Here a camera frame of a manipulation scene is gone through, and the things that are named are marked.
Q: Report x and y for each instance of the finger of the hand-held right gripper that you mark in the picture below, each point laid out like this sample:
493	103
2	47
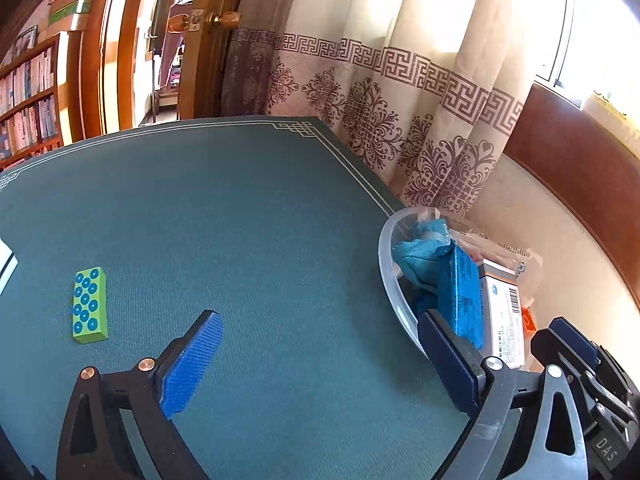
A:
575	340

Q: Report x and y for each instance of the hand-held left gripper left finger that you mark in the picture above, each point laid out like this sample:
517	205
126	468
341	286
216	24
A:
192	365

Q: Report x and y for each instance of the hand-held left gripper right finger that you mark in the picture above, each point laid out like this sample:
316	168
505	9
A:
445	355

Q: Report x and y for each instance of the blue foil packet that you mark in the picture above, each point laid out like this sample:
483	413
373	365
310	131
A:
462	295

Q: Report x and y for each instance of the white barcode carton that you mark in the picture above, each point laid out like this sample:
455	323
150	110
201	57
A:
502	320

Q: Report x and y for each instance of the clear plastic container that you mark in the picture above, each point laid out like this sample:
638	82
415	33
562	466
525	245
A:
395	285

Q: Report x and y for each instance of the small orange box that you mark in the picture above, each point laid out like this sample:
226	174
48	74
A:
527	320

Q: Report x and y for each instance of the green domino block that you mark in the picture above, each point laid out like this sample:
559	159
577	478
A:
90	305

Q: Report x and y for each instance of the green table mat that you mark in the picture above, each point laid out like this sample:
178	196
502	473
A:
250	210

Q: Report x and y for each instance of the white box with black band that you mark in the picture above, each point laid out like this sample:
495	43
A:
5	265

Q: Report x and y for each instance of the wooden door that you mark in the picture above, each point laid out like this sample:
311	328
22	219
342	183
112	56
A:
210	70

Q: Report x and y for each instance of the bright side window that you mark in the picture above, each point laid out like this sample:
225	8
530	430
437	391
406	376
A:
600	35

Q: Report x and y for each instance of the wooden bookshelf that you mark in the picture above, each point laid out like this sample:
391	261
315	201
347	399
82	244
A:
61	85

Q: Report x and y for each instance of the rows of shelved books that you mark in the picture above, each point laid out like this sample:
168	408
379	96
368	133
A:
30	90

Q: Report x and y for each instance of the cream patterned curtain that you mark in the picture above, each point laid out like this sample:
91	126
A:
380	20

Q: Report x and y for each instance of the brass wooden doorknob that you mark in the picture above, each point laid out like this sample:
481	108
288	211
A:
227	20

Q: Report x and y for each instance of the green cardboard box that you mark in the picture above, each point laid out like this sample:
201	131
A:
70	8

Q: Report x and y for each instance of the wooden door frame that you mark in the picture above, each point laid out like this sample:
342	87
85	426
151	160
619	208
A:
92	60

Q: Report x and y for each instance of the photo frame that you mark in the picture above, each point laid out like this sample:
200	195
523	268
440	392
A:
25	42

